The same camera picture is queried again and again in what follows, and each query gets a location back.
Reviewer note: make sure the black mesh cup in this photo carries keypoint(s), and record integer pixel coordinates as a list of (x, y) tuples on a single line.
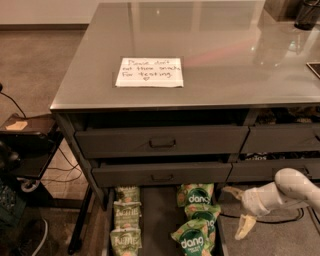
[(308, 14)]

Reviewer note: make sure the bottom left open drawer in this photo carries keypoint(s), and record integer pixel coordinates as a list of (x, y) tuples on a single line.
[(160, 217)]

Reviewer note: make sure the white handwritten paper note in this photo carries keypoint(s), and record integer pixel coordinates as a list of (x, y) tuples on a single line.
[(150, 72)]

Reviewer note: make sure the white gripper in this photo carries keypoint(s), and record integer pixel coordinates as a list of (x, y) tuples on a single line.
[(252, 201)]

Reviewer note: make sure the green plastic crate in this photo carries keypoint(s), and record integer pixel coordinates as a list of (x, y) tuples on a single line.
[(11, 206)]

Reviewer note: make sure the middle right grey drawer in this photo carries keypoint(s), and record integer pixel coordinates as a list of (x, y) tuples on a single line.
[(265, 170)]

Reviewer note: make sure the tan sticky note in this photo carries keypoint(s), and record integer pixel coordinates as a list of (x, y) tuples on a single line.
[(17, 126)]

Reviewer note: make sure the middle left grey drawer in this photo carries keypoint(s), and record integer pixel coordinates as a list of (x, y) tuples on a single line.
[(160, 174)]

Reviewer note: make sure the black side stand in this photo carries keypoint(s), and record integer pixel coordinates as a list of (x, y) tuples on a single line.
[(28, 153)]

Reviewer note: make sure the top left grey drawer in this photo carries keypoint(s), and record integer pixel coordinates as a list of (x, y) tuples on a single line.
[(161, 141)]

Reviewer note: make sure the dark shoe white sole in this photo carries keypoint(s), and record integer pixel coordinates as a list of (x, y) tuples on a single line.
[(33, 238)]

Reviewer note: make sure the green dang chip bag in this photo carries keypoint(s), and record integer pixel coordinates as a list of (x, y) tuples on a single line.
[(194, 194), (193, 238), (204, 211)]

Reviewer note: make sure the top right grey drawer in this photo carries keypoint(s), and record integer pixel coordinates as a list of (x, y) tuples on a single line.
[(296, 137)]

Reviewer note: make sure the front pale kettle chip bag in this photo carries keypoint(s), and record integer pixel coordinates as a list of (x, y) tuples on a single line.
[(126, 242)]

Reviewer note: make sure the grey metal drawer cabinet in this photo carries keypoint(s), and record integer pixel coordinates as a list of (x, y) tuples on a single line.
[(240, 67)]

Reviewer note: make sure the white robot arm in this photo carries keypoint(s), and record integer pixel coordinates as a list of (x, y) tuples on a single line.
[(286, 176)]

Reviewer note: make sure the middle pale kettle chip bag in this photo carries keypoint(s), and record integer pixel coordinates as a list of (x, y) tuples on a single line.
[(127, 215)]

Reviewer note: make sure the back pale kettle chip bag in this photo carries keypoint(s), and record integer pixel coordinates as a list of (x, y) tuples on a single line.
[(128, 194)]

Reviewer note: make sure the pale kettle chip bag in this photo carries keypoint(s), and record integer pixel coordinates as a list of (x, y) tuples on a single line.
[(127, 215), (128, 194), (126, 242)]

